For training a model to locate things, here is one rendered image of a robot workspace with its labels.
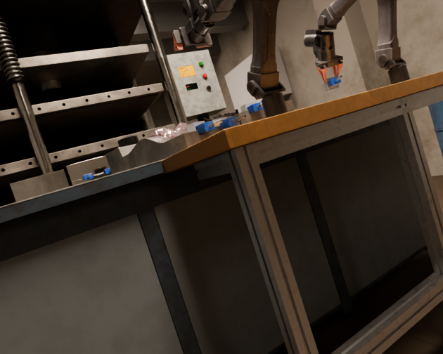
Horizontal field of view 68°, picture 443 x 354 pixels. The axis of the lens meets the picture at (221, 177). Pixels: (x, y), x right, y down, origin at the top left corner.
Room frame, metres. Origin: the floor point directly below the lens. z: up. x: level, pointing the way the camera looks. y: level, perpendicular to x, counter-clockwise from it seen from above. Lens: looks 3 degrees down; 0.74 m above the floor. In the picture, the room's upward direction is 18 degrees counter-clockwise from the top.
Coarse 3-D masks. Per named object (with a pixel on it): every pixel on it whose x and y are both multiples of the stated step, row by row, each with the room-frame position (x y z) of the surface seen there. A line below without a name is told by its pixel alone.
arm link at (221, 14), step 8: (208, 0) 1.02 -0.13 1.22; (216, 0) 1.00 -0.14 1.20; (224, 0) 0.97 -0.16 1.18; (232, 0) 0.98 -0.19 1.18; (208, 8) 1.03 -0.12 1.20; (216, 8) 1.01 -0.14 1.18; (224, 8) 1.02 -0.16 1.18; (208, 16) 1.04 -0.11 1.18; (216, 16) 1.04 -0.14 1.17; (224, 16) 1.06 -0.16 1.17
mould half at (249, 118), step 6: (288, 102) 1.31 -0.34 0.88; (288, 108) 1.31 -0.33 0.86; (294, 108) 1.32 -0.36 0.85; (240, 114) 1.20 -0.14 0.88; (246, 114) 1.22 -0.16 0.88; (252, 114) 1.23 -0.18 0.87; (258, 114) 1.24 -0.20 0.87; (264, 114) 1.25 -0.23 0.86; (240, 120) 1.20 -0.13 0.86; (246, 120) 1.21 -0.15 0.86; (252, 120) 1.22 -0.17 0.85
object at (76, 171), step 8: (88, 160) 1.71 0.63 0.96; (96, 160) 1.73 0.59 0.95; (104, 160) 1.75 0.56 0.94; (72, 168) 1.68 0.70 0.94; (80, 168) 1.69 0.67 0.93; (88, 168) 1.71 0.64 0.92; (96, 168) 1.73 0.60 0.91; (104, 168) 1.74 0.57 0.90; (72, 176) 1.67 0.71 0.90; (80, 176) 1.69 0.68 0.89; (96, 176) 1.72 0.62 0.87; (72, 184) 1.67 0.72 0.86
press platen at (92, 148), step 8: (160, 128) 1.92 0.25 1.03; (120, 136) 1.81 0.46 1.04; (128, 136) 1.83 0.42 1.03; (144, 136) 1.87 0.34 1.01; (88, 144) 1.74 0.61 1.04; (96, 144) 1.75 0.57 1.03; (104, 144) 1.77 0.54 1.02; (112, 144) 1.79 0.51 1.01; (56, 152) 1.66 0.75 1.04; (64, 152) 1.68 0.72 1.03; (72, 152) 1.70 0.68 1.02; (80, 152) 1.71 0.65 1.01; (88, 152) 1.73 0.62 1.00; (96, 152) 1.77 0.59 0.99; (24, 160) 1.60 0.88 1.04; (32, 160) 1.61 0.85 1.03; (56, 160) 1.66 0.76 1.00; (64, 160) 1.68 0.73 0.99; (0, 168) 1.55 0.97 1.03; (8, 168) 1.57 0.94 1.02; (16, 168) 1.58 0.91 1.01; (24, 168) 1.59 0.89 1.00; (32, 168) 1.61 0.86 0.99; (0, 176) 1.55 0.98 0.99
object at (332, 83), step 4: (340, 76) 1.40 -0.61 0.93; (328, 80) 1.48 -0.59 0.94; (332, 80) 1.44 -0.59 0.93; (336, 80) 1.43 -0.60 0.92; (340, 80) 1.44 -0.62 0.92; (324, 84) 1.51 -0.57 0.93; (328, 84) 1.48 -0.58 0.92; (332, 84) 1.44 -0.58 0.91; (336, 84) 1.46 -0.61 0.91; (328, 88) 1.48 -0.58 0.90; (332, 88) 1.48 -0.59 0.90; (336, 88) 1.50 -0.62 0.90
